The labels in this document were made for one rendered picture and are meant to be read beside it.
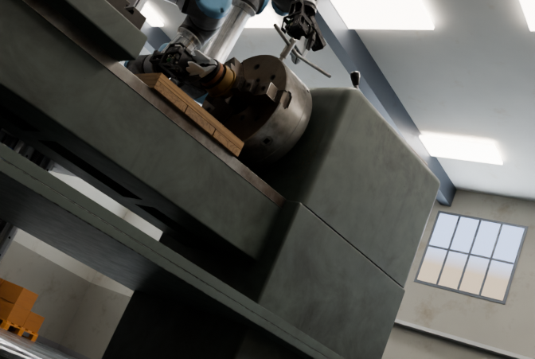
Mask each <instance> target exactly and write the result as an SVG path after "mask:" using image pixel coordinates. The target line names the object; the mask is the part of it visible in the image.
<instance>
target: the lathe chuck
mask: <svg viewBox="0 0 535 359"><path fill-rule="evenodd" d="M243 68H244V78H245V79H246V80H253V79H254V80H255V81H257V82H258V84H260V83H267V82H272V83H273V84H274V85H275V86H276V87H277V88H278V89H279V90H280V91H283V90H284V91H285V92H289V93H290V95H289V96H290V99H289V101H288V103H287V107H285V108H283V104H282V103H280V102H278V103H262V104H253V105H249V106H248V105H246V104H245V103H244V102H243V101H242V100H237V99H236V96H235V95H232V96H230V97H229V98H227V99H223V100H224V101H225V102H226V103H227V104H228V105H230V106H231V107H232V108H233V109H234V110H235V111H236V115H233V116H232V117H231V118H230V119H229V121H228V122H227V123H226V124H225V125H224V126H225V127H226V128H227V129H228V130H230V131H231V132H232V133H233V134H234V135H235V136H236V137H237V138H238V139H240V140H241V141H242V142H243V143H244V145H243V147H242V150H241V152H240V154H239V156H238V157H235V158H236V159H237V160H239V161H240V162H241V163H243V164H244V165H247V164H251V163H254V162H258V161H259V160H261V159H263V158H266V157H267V156H268V155H270V154H272V153H273V152H274V151H276V150H277V149H278V148H279V147H280V146H281V145H283V144H284V142H285V141H286V140H287V139H288V138H289V137H290V135H291V134H292V132H293V131H294V129H295V128H296V126H297V125H298V123H299V120H300V119H301V116H302V114H303V109H304V106H305V101H306V93H305V88H304V86H303V83H302V81H301V80H300V79H299V78H298V77H297V76H296V75H295V74H294V73H293V72H292V71H291V70H290V69H289V68H288V67H287V66H286V65H285V64H284V63H283V62H282V61H281V60H280V59H279V58H278V57H275V56H272V55H258V56H254V57H250V58H248V59H246V60H243ZM266 136H271V137H272V142H271V144H270V145H268V146H262V145H261V143H260V141H261V139H262V138H264V137H266Z"/></svg>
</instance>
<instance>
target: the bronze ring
mask: <svg viewBox="0 0 535 359"><path fill-rule="evenodd" d="M214 60H215V61H216V63H217V66H216V67H215V69H214V70H213V71H212V72H211V73H210V74H208V75H207V76H205V77H202V78H201V79H200V80H199V82H200V83H201V84H202V86H203V88H204V89H205V90H206V91H207V92H208V93H209V95H210V96H211V97H213V98H219V97H221V98H222V99H227V98H229V97H230V96H232V95H233V94H234V93H233V92H232V91H231V90H230V89H231V88H232V86H233V85H234V83H235V81H236V73H235V72H234V71H233V70H232V69H230V68H228V67H227V66H226V65H225V64H222V63H221V62H220V61H218V60H216V59H214Z"/></svg>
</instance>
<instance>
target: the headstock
mask: <svg viewBox="0 0 535 359"><path fill-rule="evenodd" d="M308 89H309V91H310V94H311V98H312V111H311V115H310V120H309V122H308V124H307V127H306V129H305V131H304V132H303V135H302V136H301V138H300V139H299V141H298V142H297V143H296V144H295V145H294V146H293V147H292V148H291V150H290V151H288V152H287V153H286V154H285V155H284V156H283V157H282V158H281V159H279V160H278V161H276V162H274V163H273V164H271V165H270V166H267V167H264V168H263V169H260V170H253V173H254V174H256V175H257V176H258V177H259V178H261V179H262V180H263V181H264V182H266V183H267V184H268V185H269V186H271V187H272V188H273V189H274V190H275V191H276V192H277V193H279V194H280V195H281V196H282V197H284V198H285V199H286V200H287V201H297V202H301V203H302V204H303V205H305V206H306V207H307V208H308V209H309V210H310V211H311V212H312V213H314V214H315V215H316V216H317V217H319V218H320V219H321V220H322V221H324V222H325V223H326V224H327V225H329V226H330V227H331V228H332V229H333V230H334V231H335V232H336V233H337V234H339V235H340V236H341V237H342V238H344V239H345V240H346V241H347V242H349V243H350V244H351V245H352V246H354V247H355V248H356V249H357V250H358V251H359V252H360V253H361V254H363V255H364V256H365V257H366V258H368V259H369V260H370V261H371V262H372V263H374V264H375V265H376V266H377V267H379V268H380V269H381V270H382V271H383V272H384V273H385V274H386V275H388V276H389V277H390V278H391V279H393V280H394V281H395V282H396V283H398V284H399V285H400V286H401V287H403V288H404V286H405V284H406V281H407V279H408V275H409V272H410V270H411V267H412V264H413V261H414V259H415V256H416V253H417V250H418V247H419V245H420V241H421V239H422V236H423V234H424V230H425V227H426V225H427V222H428V218H429V216H430V213H431V211H432V207H433V205H434V202H435V199H436V196H437V193H438V191H439V187H440V181H439V179H438V178H437V177H436V176H435V175H434V174H433V173H432V172H431V171H430V169H429V168H428V167H427V166H426V165H425V164H424V162H423V161H422V160H421V159H420V158H419V157H418V156H417V154H416V153H415V152H414V151H413V150H412V149H411V147H410V146H409V145H408V144H407V143H406V142H405V141H404V140H403V139H402V138H401V137H400V136H399V135H398V133H397V132H396V131H395V130H394V129H393V128H392V126H391V125H390V124H389V123H388V122H387V121H386V120H385V118H384V117H383V116H382V115H381V114H380V113H379V111H378V110H377V109H376V108H375V107H374V106H373V105H372V104H371V103H370V102H369V101H368V100H367V99H366V98H365V96H364V95H363V94H362V93H361V92H360V91H359V90H358V89H356V88H351V87H343V88H308ZM326 116H327V117H326ZM323 131H324V132H323ZM321 135H322V136H321ZM316 136H317V137H316ZM315 137H316V138H315ZM313 138H314V139H313ZM312 140H313V141H312ZM311 141H312V142H311ZM308 145H309V146H308ZM315 149H316V150H315ZM303 153H304V154H303ZM303 155H304V156H303ZM307 155H308V156H307ZM303 162H304V164H302V163H303ZM308 163H309V164H308ZM305 167H306V168H305ZM298 176H299V177H298ZM301 176H302V177H301Z"/></svg>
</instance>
